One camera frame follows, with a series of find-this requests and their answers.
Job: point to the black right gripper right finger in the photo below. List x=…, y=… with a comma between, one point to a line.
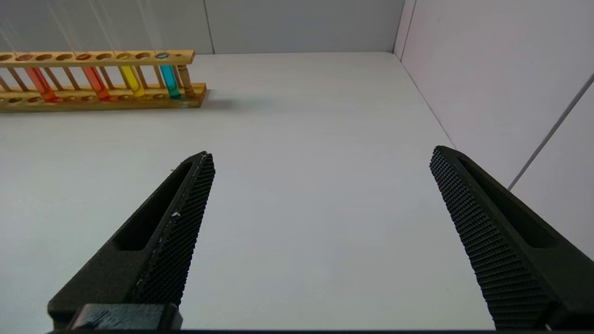
x=506, y=241

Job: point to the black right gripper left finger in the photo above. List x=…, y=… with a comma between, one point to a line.
x=153, y=250

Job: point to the wooden test tube rack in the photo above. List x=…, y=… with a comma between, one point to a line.
x=93, y=104

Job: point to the test tube with blue pigment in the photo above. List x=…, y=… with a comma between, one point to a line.
x=170, y=81

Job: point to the test tube with yellow pigment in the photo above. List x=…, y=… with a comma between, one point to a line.
x=132, y=81

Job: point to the test tube with red pigment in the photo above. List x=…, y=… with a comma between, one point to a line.
x=97, y=83
x=41, y=86

